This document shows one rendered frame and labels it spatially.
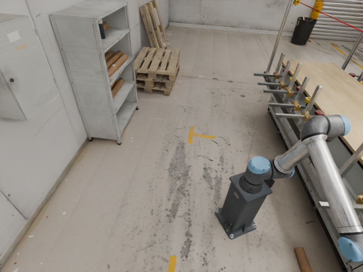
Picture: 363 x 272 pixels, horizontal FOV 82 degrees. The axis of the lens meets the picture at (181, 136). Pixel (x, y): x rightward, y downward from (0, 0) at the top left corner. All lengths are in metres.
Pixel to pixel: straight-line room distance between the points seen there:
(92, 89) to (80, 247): 1.60
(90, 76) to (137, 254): 1.83
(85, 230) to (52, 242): 0.28
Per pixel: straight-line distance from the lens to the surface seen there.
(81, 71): 2.56
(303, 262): 2.35
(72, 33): 2.42
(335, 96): 2.93
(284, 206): 2.65
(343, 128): 1.36
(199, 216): 2.31
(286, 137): 3.25
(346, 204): 1.18
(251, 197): 1.81
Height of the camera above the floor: 2.02
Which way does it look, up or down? 41 degrees down
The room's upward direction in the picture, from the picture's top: 4 degrees clockwise
